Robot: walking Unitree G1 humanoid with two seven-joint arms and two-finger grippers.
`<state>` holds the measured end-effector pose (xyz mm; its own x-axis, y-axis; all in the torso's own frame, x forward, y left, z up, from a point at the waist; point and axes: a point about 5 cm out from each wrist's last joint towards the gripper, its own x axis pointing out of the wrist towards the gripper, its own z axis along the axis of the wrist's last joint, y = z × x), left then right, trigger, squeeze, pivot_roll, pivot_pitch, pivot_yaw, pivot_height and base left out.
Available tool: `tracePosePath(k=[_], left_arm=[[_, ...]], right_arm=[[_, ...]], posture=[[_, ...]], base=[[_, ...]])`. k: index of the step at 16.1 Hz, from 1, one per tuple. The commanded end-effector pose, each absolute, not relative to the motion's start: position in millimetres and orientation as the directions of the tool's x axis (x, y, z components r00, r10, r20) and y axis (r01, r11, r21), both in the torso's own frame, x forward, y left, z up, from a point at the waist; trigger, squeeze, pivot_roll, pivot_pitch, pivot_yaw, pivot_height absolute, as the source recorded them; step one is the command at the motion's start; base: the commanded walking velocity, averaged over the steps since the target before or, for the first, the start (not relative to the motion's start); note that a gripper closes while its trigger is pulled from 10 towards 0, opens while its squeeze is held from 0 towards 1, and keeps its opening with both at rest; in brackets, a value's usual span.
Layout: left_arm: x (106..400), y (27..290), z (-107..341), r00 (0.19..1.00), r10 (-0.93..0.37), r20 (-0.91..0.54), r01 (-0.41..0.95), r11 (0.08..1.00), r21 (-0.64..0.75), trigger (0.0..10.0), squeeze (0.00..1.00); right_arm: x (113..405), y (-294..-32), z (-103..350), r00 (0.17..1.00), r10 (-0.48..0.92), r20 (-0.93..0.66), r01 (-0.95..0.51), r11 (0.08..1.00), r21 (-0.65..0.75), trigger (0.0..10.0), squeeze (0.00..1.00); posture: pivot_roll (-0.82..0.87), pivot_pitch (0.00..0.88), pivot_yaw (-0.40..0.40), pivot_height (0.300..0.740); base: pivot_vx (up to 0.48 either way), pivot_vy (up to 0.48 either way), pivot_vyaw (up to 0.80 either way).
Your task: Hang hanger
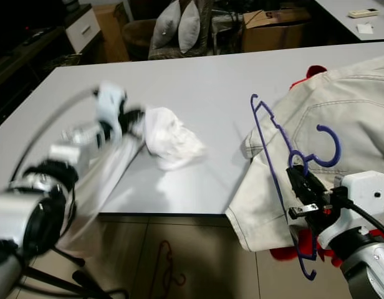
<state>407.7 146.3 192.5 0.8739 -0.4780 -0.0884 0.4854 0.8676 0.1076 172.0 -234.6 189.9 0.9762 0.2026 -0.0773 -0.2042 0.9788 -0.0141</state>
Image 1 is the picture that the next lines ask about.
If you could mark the dark low bench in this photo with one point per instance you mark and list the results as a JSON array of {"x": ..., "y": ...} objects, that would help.
[{"x": 24, "y": 68}]

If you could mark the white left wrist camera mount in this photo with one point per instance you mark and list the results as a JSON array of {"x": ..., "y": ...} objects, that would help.
[{"x": 111, "y": 99}]

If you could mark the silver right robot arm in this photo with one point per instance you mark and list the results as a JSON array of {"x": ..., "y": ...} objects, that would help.
[{"x": 369, "y": 268}]

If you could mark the cream denim jacket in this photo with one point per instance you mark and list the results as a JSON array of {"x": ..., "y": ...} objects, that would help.
[{"x": 341, "y": 106}]

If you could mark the grey pillow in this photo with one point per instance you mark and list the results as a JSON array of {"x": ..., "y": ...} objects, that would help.
[
  {"x": 166, "y": 28},
  {"x": 189, "y": 28}
]

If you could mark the black tripod stand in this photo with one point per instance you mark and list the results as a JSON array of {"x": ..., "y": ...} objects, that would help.
[{"x": 73, "y": 274}]

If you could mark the white remote control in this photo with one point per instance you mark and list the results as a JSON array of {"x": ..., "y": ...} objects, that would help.
[{"x": 363, "y": 12}]

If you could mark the brown wicker chair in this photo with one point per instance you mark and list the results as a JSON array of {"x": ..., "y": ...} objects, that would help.
[{"x": 137, "y": 40}]

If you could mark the white drawer unit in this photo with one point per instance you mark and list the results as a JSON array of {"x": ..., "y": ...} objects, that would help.
[{"x": 83, "y": 30}]

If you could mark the white paper slip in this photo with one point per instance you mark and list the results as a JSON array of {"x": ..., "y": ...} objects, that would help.
[{"x": 365, "y": 28}]

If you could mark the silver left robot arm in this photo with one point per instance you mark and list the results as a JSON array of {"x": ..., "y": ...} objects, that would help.
[{"x": 30, "y": 224}]

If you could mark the dark red clothes hanger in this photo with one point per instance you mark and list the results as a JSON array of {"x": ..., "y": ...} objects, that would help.
[{"x": 162, "y": 248}]

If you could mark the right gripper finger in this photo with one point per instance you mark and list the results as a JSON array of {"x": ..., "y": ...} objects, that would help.
[
  {"x": 303, "y": 190},
  {"x": 313, "y": 184}
]

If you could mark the printed brown cardboard box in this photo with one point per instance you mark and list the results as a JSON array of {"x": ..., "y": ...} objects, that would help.
[{"x": 273, "y": 37}]

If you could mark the purple plastic clothes hanger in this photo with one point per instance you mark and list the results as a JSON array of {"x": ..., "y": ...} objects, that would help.
[{"x": 338, "y": 148}]

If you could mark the white sleeveless top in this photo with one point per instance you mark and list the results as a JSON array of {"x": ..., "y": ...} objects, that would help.
[{"x": 173, "y": 140}]

